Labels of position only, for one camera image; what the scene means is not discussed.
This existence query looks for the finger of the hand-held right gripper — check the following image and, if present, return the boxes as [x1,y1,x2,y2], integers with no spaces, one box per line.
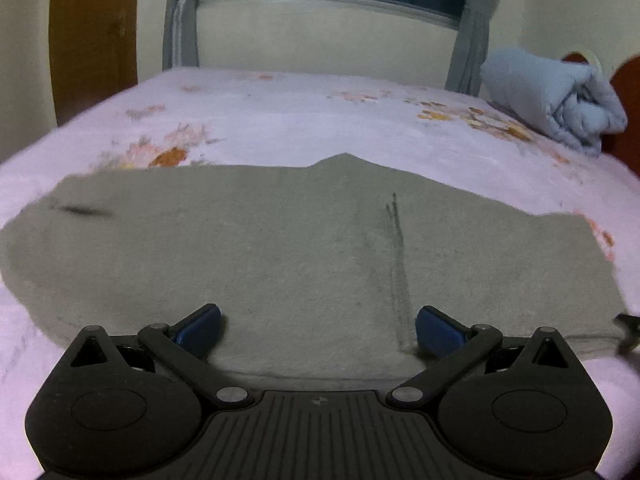
[614,312,640,357]

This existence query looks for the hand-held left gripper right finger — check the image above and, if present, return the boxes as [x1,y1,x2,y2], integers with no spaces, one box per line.
[386,305,583,409]

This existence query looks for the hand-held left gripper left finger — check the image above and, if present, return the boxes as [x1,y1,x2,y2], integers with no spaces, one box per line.
[61,303,254,407]

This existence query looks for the grey pants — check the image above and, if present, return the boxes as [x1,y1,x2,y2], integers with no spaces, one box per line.
[0,152,632,379]

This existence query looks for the red wooden headboard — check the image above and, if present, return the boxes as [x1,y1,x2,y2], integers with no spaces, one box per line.
[562,50,640,177]

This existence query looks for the pink floral bedsheet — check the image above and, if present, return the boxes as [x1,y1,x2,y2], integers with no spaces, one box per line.
[0,67,640,480]

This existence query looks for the rolled light blue quilt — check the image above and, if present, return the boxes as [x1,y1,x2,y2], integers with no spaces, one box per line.
[480,48,629,156]

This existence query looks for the grey curtain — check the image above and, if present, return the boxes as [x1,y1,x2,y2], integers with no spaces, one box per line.
[445,0,512,97]
[162,0,201,71]

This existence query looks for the brown wooden door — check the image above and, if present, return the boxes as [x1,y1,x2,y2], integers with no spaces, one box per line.
[48,0,140,127]

